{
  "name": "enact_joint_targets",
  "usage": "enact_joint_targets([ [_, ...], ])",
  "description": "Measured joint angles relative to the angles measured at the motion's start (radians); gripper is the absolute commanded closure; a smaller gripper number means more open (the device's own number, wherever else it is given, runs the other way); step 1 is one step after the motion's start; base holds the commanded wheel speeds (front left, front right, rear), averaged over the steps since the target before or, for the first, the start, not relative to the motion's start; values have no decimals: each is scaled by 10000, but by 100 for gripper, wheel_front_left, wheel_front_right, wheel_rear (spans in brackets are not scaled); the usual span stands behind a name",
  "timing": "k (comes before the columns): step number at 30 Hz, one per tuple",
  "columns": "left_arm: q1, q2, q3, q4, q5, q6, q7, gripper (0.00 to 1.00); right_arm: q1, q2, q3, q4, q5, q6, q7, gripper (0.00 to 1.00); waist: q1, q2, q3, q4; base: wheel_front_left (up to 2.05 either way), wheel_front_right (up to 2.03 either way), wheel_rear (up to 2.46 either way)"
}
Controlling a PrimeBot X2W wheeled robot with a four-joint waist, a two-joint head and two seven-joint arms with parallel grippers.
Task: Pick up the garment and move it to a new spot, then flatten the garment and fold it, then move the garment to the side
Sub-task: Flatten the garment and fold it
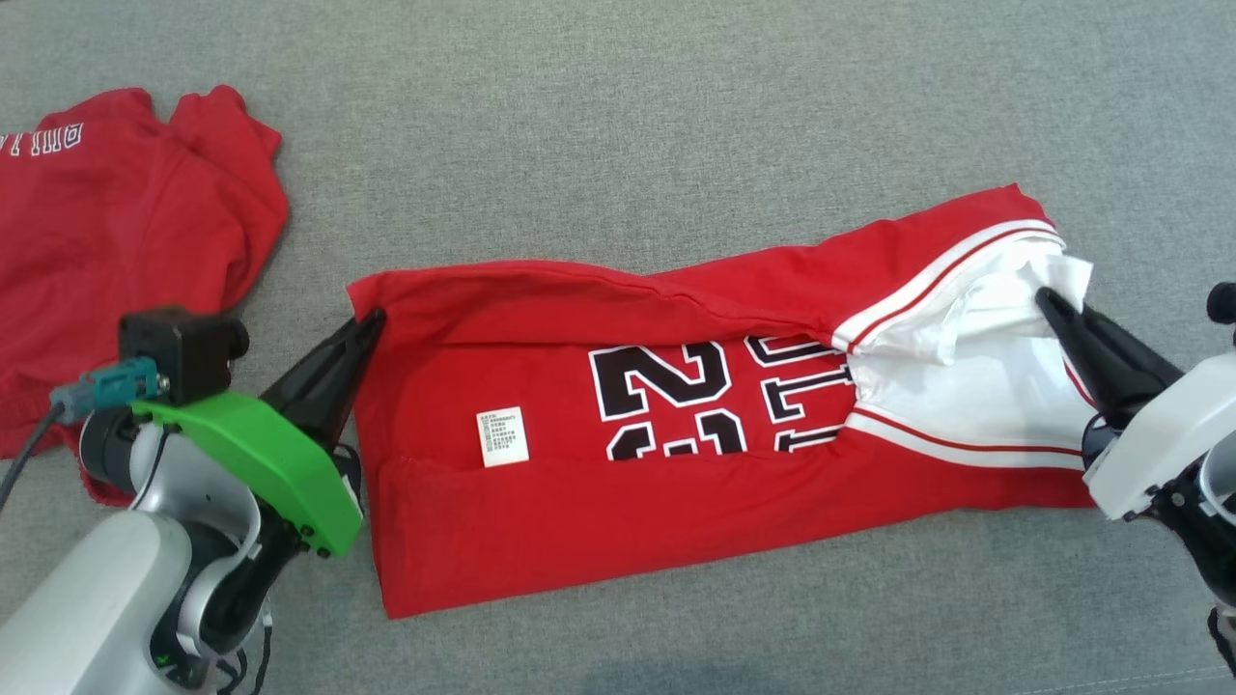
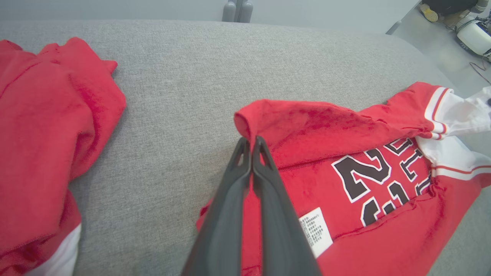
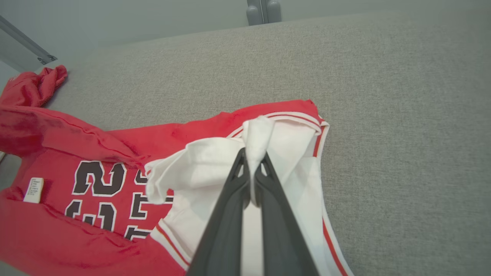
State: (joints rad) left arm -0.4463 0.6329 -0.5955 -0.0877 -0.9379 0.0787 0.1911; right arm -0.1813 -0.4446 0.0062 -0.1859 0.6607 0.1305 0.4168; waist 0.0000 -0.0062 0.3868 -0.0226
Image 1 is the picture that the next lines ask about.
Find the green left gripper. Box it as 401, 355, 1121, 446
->
129, 307, 389, 561

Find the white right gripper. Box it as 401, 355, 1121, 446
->
1034, 286, 1236, 523

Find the red and white basketball jersey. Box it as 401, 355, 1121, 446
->
345, 182, 1103, 622

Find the red garment with white letters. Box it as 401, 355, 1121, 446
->
0, 85, 292, 509

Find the left camera cable teal connector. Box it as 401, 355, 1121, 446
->
0, 356, 161, 514

